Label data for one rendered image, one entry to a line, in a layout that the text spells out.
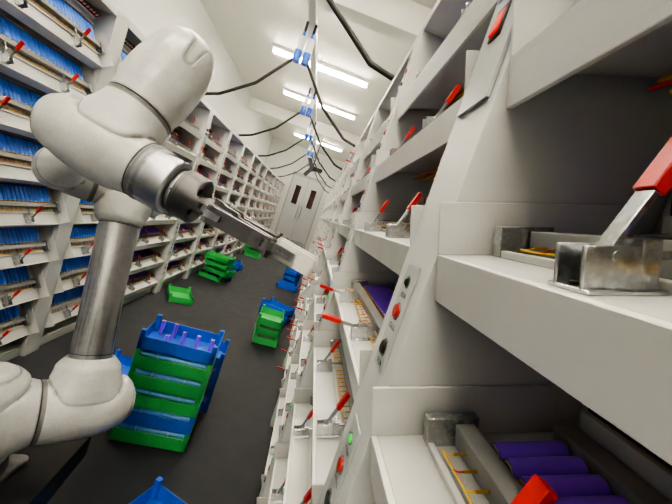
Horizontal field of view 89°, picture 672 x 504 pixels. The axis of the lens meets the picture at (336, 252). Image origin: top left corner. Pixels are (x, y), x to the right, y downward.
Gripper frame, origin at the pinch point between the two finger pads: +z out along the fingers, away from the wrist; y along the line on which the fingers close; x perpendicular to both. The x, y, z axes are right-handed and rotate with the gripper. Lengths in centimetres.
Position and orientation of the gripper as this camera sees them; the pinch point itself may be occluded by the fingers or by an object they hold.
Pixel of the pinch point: (295, 256)
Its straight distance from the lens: 54.6
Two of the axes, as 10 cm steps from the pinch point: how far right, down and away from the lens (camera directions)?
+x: -5.1, 8.6, 0.6
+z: 8.6, 5.0, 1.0
